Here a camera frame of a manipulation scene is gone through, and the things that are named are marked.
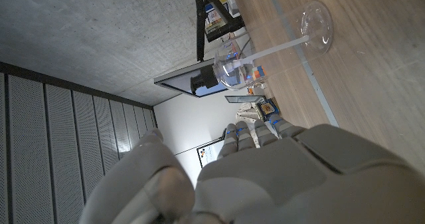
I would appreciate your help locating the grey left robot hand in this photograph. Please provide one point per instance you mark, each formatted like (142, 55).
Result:
(282, 184)

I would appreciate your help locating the clear dispenser bottle black pump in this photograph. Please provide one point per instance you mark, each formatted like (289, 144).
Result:
(315, 24)

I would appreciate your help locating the small blue yellow printed box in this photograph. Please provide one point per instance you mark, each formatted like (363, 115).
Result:
(268, 108)

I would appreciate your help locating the person in beige jacket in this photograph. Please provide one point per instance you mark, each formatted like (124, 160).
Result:
(247, 112)

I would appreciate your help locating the silver laptop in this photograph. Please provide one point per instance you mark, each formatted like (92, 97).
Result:
(244, 99)

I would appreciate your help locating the colourful puzzle cube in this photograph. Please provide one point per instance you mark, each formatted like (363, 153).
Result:
(258, 72)

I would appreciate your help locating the computer monitor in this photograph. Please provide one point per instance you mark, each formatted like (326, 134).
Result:
(179, 81)

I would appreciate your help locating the flat white box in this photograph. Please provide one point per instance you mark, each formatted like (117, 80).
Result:
(230, 1)

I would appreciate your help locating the white wall board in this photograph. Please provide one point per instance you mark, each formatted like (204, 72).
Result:
(209, 154)

